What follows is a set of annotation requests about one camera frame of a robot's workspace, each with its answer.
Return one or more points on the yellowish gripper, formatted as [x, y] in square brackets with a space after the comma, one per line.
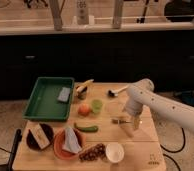
[135, 120]

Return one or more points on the silver metal fork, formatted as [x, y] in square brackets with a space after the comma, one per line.
[119, 121]

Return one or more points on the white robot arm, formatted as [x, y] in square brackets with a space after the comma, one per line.
[141, 93]

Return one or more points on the small green cup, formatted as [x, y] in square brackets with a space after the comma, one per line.
[96, 106]

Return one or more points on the bunch of brown grapes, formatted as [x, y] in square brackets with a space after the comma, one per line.
[93, 153]

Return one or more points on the orange peach fruit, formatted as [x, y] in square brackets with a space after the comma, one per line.
[84, 109]

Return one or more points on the green chili pepper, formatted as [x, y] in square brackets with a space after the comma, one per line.
[90, 129]

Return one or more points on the dark blue object on floor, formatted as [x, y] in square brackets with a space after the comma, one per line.
[188, 98]

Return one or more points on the dark cabinet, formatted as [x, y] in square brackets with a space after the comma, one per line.
[165, 57]

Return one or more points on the grey folded cloth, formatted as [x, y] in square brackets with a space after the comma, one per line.
[71, 143]

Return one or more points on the blue sponge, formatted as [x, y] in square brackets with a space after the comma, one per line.
[64, 94]

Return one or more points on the orange plate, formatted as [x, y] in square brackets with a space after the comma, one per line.
[59, 142]

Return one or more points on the dark brown bowl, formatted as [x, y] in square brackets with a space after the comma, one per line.
[31, 142]

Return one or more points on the green plastic tray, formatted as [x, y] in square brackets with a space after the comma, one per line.
[43, 104]

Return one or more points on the wooden block in bowl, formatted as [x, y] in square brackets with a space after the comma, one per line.
[40, 136]

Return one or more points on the black clamp left edge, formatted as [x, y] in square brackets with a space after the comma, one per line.
[17, 140]

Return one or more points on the wooden handled brush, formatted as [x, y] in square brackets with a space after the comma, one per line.
[114, 93]

